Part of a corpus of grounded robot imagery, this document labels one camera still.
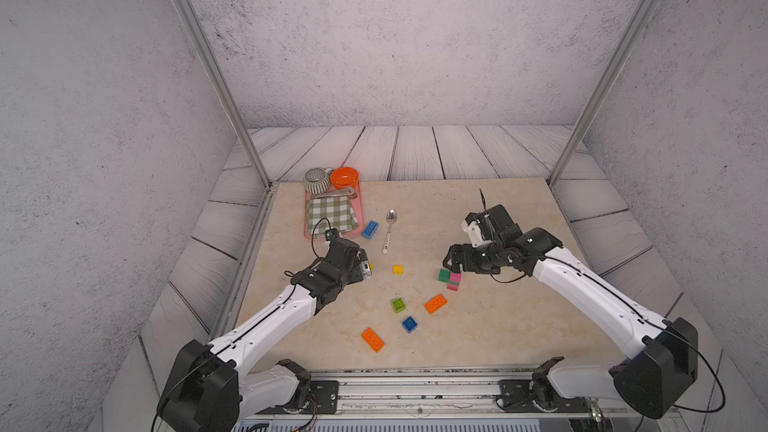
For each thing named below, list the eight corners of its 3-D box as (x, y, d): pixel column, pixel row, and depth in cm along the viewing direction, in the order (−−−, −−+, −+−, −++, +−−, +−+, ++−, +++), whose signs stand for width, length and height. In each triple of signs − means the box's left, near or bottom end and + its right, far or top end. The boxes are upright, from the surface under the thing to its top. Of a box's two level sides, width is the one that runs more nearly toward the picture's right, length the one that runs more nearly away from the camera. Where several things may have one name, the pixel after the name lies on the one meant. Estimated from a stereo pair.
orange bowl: (331, 194, 120) (328, 183, 116) (334, 177, 127) (332, 166, 122) (356, 194, 120) (355, 183, 116) (358, 177, 127) (357, 166, 122)
